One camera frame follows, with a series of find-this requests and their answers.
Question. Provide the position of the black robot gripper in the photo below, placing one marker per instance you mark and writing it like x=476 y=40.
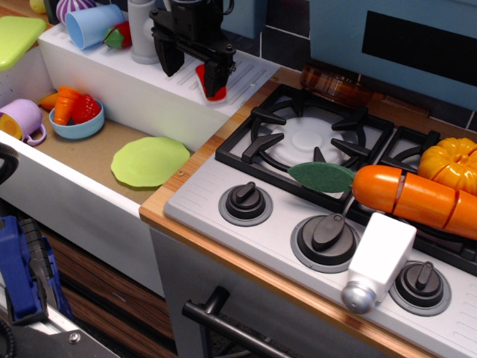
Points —
x=194 y=28

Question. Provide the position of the red and white toy sushi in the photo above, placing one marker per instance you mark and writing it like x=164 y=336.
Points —
x=211 y=92

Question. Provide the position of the light green toy plate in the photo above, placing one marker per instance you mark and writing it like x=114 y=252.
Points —
x=148 y=162

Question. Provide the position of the grey toy faucet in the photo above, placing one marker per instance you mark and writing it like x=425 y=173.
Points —
x=143 y=49

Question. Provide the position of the red toy pepper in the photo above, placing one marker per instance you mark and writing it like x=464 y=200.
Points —
x=118 y=36

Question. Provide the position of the white toy sink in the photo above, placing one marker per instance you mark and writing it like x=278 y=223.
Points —
x=68 y=185

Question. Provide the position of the light blue toy cup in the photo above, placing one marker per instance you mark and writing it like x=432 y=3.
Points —
x=88 y=27

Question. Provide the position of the red toy strawberry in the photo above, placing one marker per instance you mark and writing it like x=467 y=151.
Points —
x=85 y=109

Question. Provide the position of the orange toy carrot piece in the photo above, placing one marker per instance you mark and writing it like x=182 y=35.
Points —
x=64 y=104

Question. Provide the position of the light blue toy bowl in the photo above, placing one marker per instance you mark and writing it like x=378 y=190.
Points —
x=80 y=131

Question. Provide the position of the purple striped toy onion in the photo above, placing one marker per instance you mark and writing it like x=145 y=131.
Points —
x=67 y=6

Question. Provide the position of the black left stove knob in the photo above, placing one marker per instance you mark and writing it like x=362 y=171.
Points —
x=245 y=205

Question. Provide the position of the black stove knob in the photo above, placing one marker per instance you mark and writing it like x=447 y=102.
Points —
x=245 y=205
x=325 y=243
x=421 y=289

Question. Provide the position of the small orange toy food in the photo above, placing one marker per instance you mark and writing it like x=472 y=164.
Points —
x=48 y=103

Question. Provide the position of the green felt carrot leaf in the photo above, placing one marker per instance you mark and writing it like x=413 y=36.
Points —
x=323 y=177

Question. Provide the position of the purple toy mug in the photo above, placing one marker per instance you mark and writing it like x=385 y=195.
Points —
x=22 y=119

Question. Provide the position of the black middle stove knob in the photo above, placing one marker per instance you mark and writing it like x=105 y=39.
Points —
x=325 y=243

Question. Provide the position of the large orange toy carrot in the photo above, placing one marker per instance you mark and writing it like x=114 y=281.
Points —
x=417 y=199

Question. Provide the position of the blue toy microwave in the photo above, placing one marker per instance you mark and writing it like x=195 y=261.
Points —
x=428 y=47

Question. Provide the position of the white toy salt shaker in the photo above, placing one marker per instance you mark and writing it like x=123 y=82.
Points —
x=383 y=250

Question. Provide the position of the blue clamp tool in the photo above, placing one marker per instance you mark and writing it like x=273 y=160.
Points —
x=30 y=273

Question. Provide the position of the yellow toy pumpkin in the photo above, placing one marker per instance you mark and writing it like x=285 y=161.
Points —
x=452 y=162

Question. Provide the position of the black right stove knob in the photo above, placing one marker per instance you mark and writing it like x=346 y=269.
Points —
x=421 y=289

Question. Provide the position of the black oven door handle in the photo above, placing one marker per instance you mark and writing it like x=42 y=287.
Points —
x=208 y=317

